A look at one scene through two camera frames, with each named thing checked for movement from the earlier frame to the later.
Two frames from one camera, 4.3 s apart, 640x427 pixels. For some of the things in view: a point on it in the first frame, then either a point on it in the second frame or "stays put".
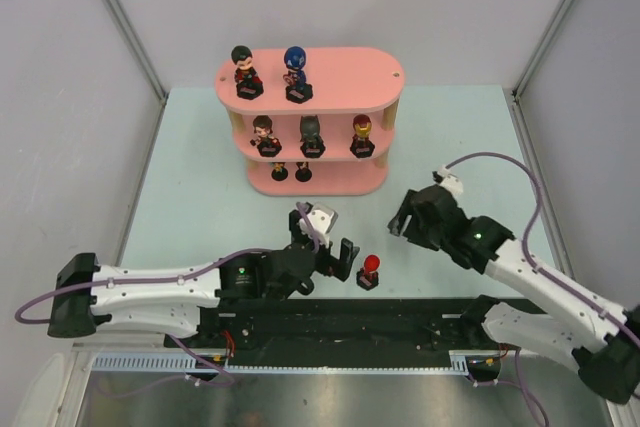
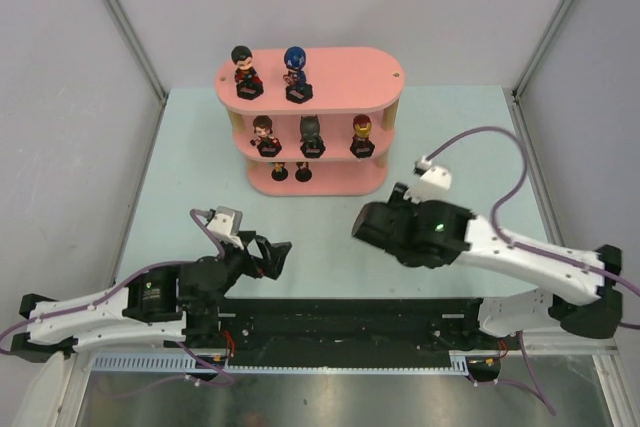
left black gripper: x=322 y=245 -> x=248 y=251
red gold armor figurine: x=361 y=144 stays put
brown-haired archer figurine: x=267 y=145 stays put
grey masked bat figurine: x=312 y=145 stays put
